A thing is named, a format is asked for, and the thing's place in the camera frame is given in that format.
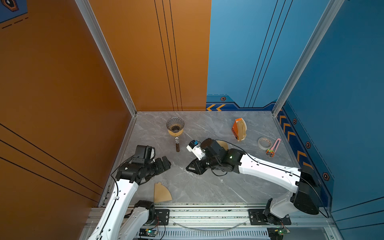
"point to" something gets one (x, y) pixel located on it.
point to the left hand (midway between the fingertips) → (164, 165)
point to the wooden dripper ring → (175, 134)
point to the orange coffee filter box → (239, 129)
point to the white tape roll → (264, 143)
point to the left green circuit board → (148, 232)
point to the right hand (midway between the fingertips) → (187, 167)
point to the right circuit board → (277, 233)
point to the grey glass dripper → (175, 124)
